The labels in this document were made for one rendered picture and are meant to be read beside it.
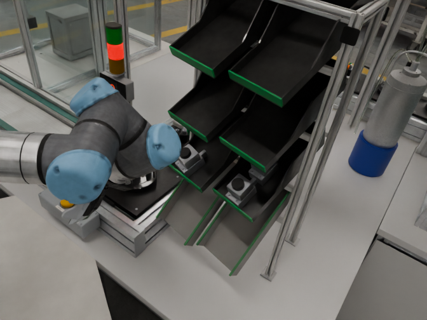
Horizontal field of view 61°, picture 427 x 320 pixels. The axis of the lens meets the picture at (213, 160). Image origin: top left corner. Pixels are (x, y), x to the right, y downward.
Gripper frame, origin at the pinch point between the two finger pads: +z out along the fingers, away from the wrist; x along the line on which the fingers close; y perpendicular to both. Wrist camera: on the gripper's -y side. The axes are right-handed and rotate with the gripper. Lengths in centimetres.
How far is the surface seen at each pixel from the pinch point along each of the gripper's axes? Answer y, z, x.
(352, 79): -38, -60, -10
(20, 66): -51, 100, -94
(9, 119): -25, 69, -48
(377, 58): -123, -59, -40
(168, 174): -45.7, 8.1, -6.1
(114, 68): -28, 5, -41
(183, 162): -19.7, -19.9, -1.3
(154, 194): -37.3, 8.5, 0.5
